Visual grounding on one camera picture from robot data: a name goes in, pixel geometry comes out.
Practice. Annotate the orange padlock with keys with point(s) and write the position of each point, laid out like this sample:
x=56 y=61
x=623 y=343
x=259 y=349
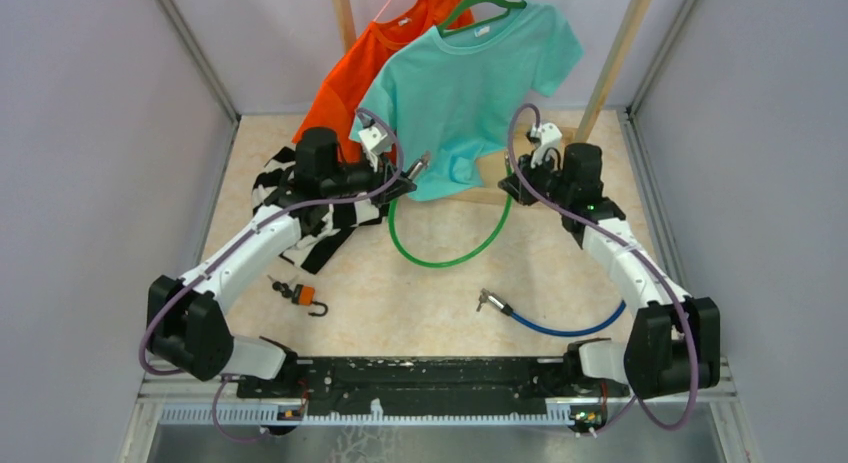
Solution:
x=299 y=295

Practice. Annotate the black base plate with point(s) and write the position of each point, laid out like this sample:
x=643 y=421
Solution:
x=420 y=387

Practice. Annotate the green cable lock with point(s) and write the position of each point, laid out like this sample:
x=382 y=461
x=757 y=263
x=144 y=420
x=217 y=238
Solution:
x=391 y=219

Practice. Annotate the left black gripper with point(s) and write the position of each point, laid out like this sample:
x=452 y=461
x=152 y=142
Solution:
x=400 y=187

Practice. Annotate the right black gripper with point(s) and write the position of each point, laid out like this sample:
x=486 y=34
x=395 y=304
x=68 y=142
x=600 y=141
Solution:
x=526 y=174

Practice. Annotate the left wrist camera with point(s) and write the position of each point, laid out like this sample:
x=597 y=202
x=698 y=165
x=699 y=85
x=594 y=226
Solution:
x=374 y=142

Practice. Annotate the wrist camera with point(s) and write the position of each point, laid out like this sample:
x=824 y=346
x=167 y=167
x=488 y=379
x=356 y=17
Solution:
x=544 y=137
x=374 y=142

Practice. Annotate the orange t-shirt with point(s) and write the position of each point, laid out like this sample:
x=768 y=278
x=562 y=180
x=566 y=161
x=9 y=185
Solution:
x=348 y=81

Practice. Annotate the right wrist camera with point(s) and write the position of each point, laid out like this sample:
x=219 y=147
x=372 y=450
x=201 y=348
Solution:
x=544 y=137

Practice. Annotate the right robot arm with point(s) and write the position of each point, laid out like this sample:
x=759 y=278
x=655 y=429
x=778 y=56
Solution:
x=674 y=343

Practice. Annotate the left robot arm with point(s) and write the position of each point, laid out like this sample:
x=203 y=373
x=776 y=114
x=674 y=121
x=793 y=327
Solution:
x=187 y=331

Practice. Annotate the wooden clothes rack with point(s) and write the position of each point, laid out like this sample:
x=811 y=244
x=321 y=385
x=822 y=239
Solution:
x=629 y=27

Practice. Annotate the teal t-shirt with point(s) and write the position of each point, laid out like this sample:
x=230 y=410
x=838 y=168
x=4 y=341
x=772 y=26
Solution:
x=453 y=96

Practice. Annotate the aluminium rail frame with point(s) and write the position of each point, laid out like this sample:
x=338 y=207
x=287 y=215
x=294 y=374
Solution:
x=187 y=400

